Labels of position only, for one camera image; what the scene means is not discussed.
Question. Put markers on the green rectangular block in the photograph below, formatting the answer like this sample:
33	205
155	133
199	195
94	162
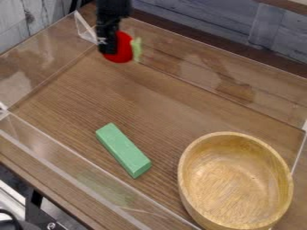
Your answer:
123	150

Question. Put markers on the clear acrylic corner bracket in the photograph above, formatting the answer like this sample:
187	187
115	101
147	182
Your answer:
86	31

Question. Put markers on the red plush fruit green leaf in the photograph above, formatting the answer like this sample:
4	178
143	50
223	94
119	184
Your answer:
128	49

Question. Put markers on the black table leg bracket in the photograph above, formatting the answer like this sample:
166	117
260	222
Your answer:
36	216

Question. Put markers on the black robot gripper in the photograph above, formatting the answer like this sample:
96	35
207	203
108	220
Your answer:
110	11

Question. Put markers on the wooden bowl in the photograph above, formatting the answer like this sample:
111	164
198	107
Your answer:
235	183

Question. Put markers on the clear acrylic tray walls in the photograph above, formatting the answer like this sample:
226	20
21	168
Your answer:
186	90

